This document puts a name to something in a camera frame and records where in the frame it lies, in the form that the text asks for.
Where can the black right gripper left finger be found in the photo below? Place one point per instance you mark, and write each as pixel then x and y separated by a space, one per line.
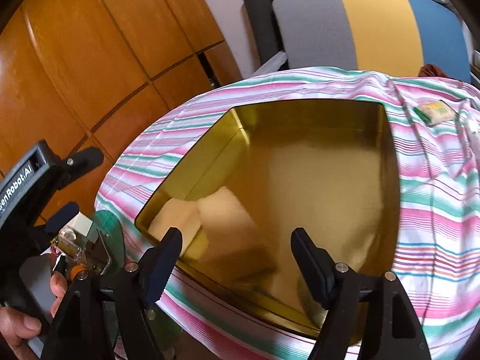
pixel 79 328

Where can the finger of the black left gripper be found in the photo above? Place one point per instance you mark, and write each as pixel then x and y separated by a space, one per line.
pixel 62 217

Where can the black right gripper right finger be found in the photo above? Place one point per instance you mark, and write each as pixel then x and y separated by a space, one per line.
pixel 392 330

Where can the clear small item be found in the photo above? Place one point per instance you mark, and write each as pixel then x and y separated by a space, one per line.
pixel 82 247

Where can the green yellow cracker packet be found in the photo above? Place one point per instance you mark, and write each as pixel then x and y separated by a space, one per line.
pixel 434 113

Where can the person's left hand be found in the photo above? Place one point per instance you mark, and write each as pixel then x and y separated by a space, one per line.
pixel 17 328

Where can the striped pink green cloth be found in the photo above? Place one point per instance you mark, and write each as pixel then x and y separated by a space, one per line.
pixel 437 253

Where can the wooden wardrobe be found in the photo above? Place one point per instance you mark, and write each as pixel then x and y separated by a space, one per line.
pixel 80 73

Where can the gold metal tin box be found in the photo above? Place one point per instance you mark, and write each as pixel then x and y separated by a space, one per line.
pixel 325 165

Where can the black rolled mat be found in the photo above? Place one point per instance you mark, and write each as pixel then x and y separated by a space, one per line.
pixel 267 35

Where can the grey yellow blue chair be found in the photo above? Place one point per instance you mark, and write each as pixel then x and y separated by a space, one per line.
pixel 395 37

